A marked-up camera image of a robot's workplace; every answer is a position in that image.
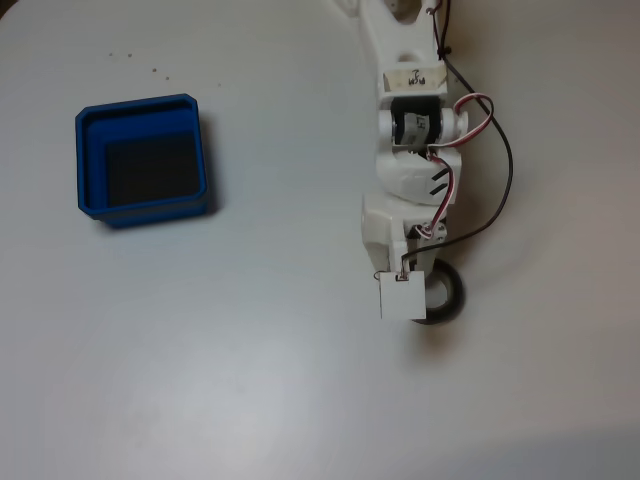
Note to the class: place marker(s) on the black tape roll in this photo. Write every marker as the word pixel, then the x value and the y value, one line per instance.
pixel 457 295

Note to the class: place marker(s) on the beige handwritten tape label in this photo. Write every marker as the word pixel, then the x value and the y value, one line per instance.
pixel 400 79

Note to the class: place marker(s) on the blue square plastic box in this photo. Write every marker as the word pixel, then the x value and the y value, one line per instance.
pixel 92 160

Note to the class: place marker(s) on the white square camera box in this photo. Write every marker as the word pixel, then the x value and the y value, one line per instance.
pixel 402 300

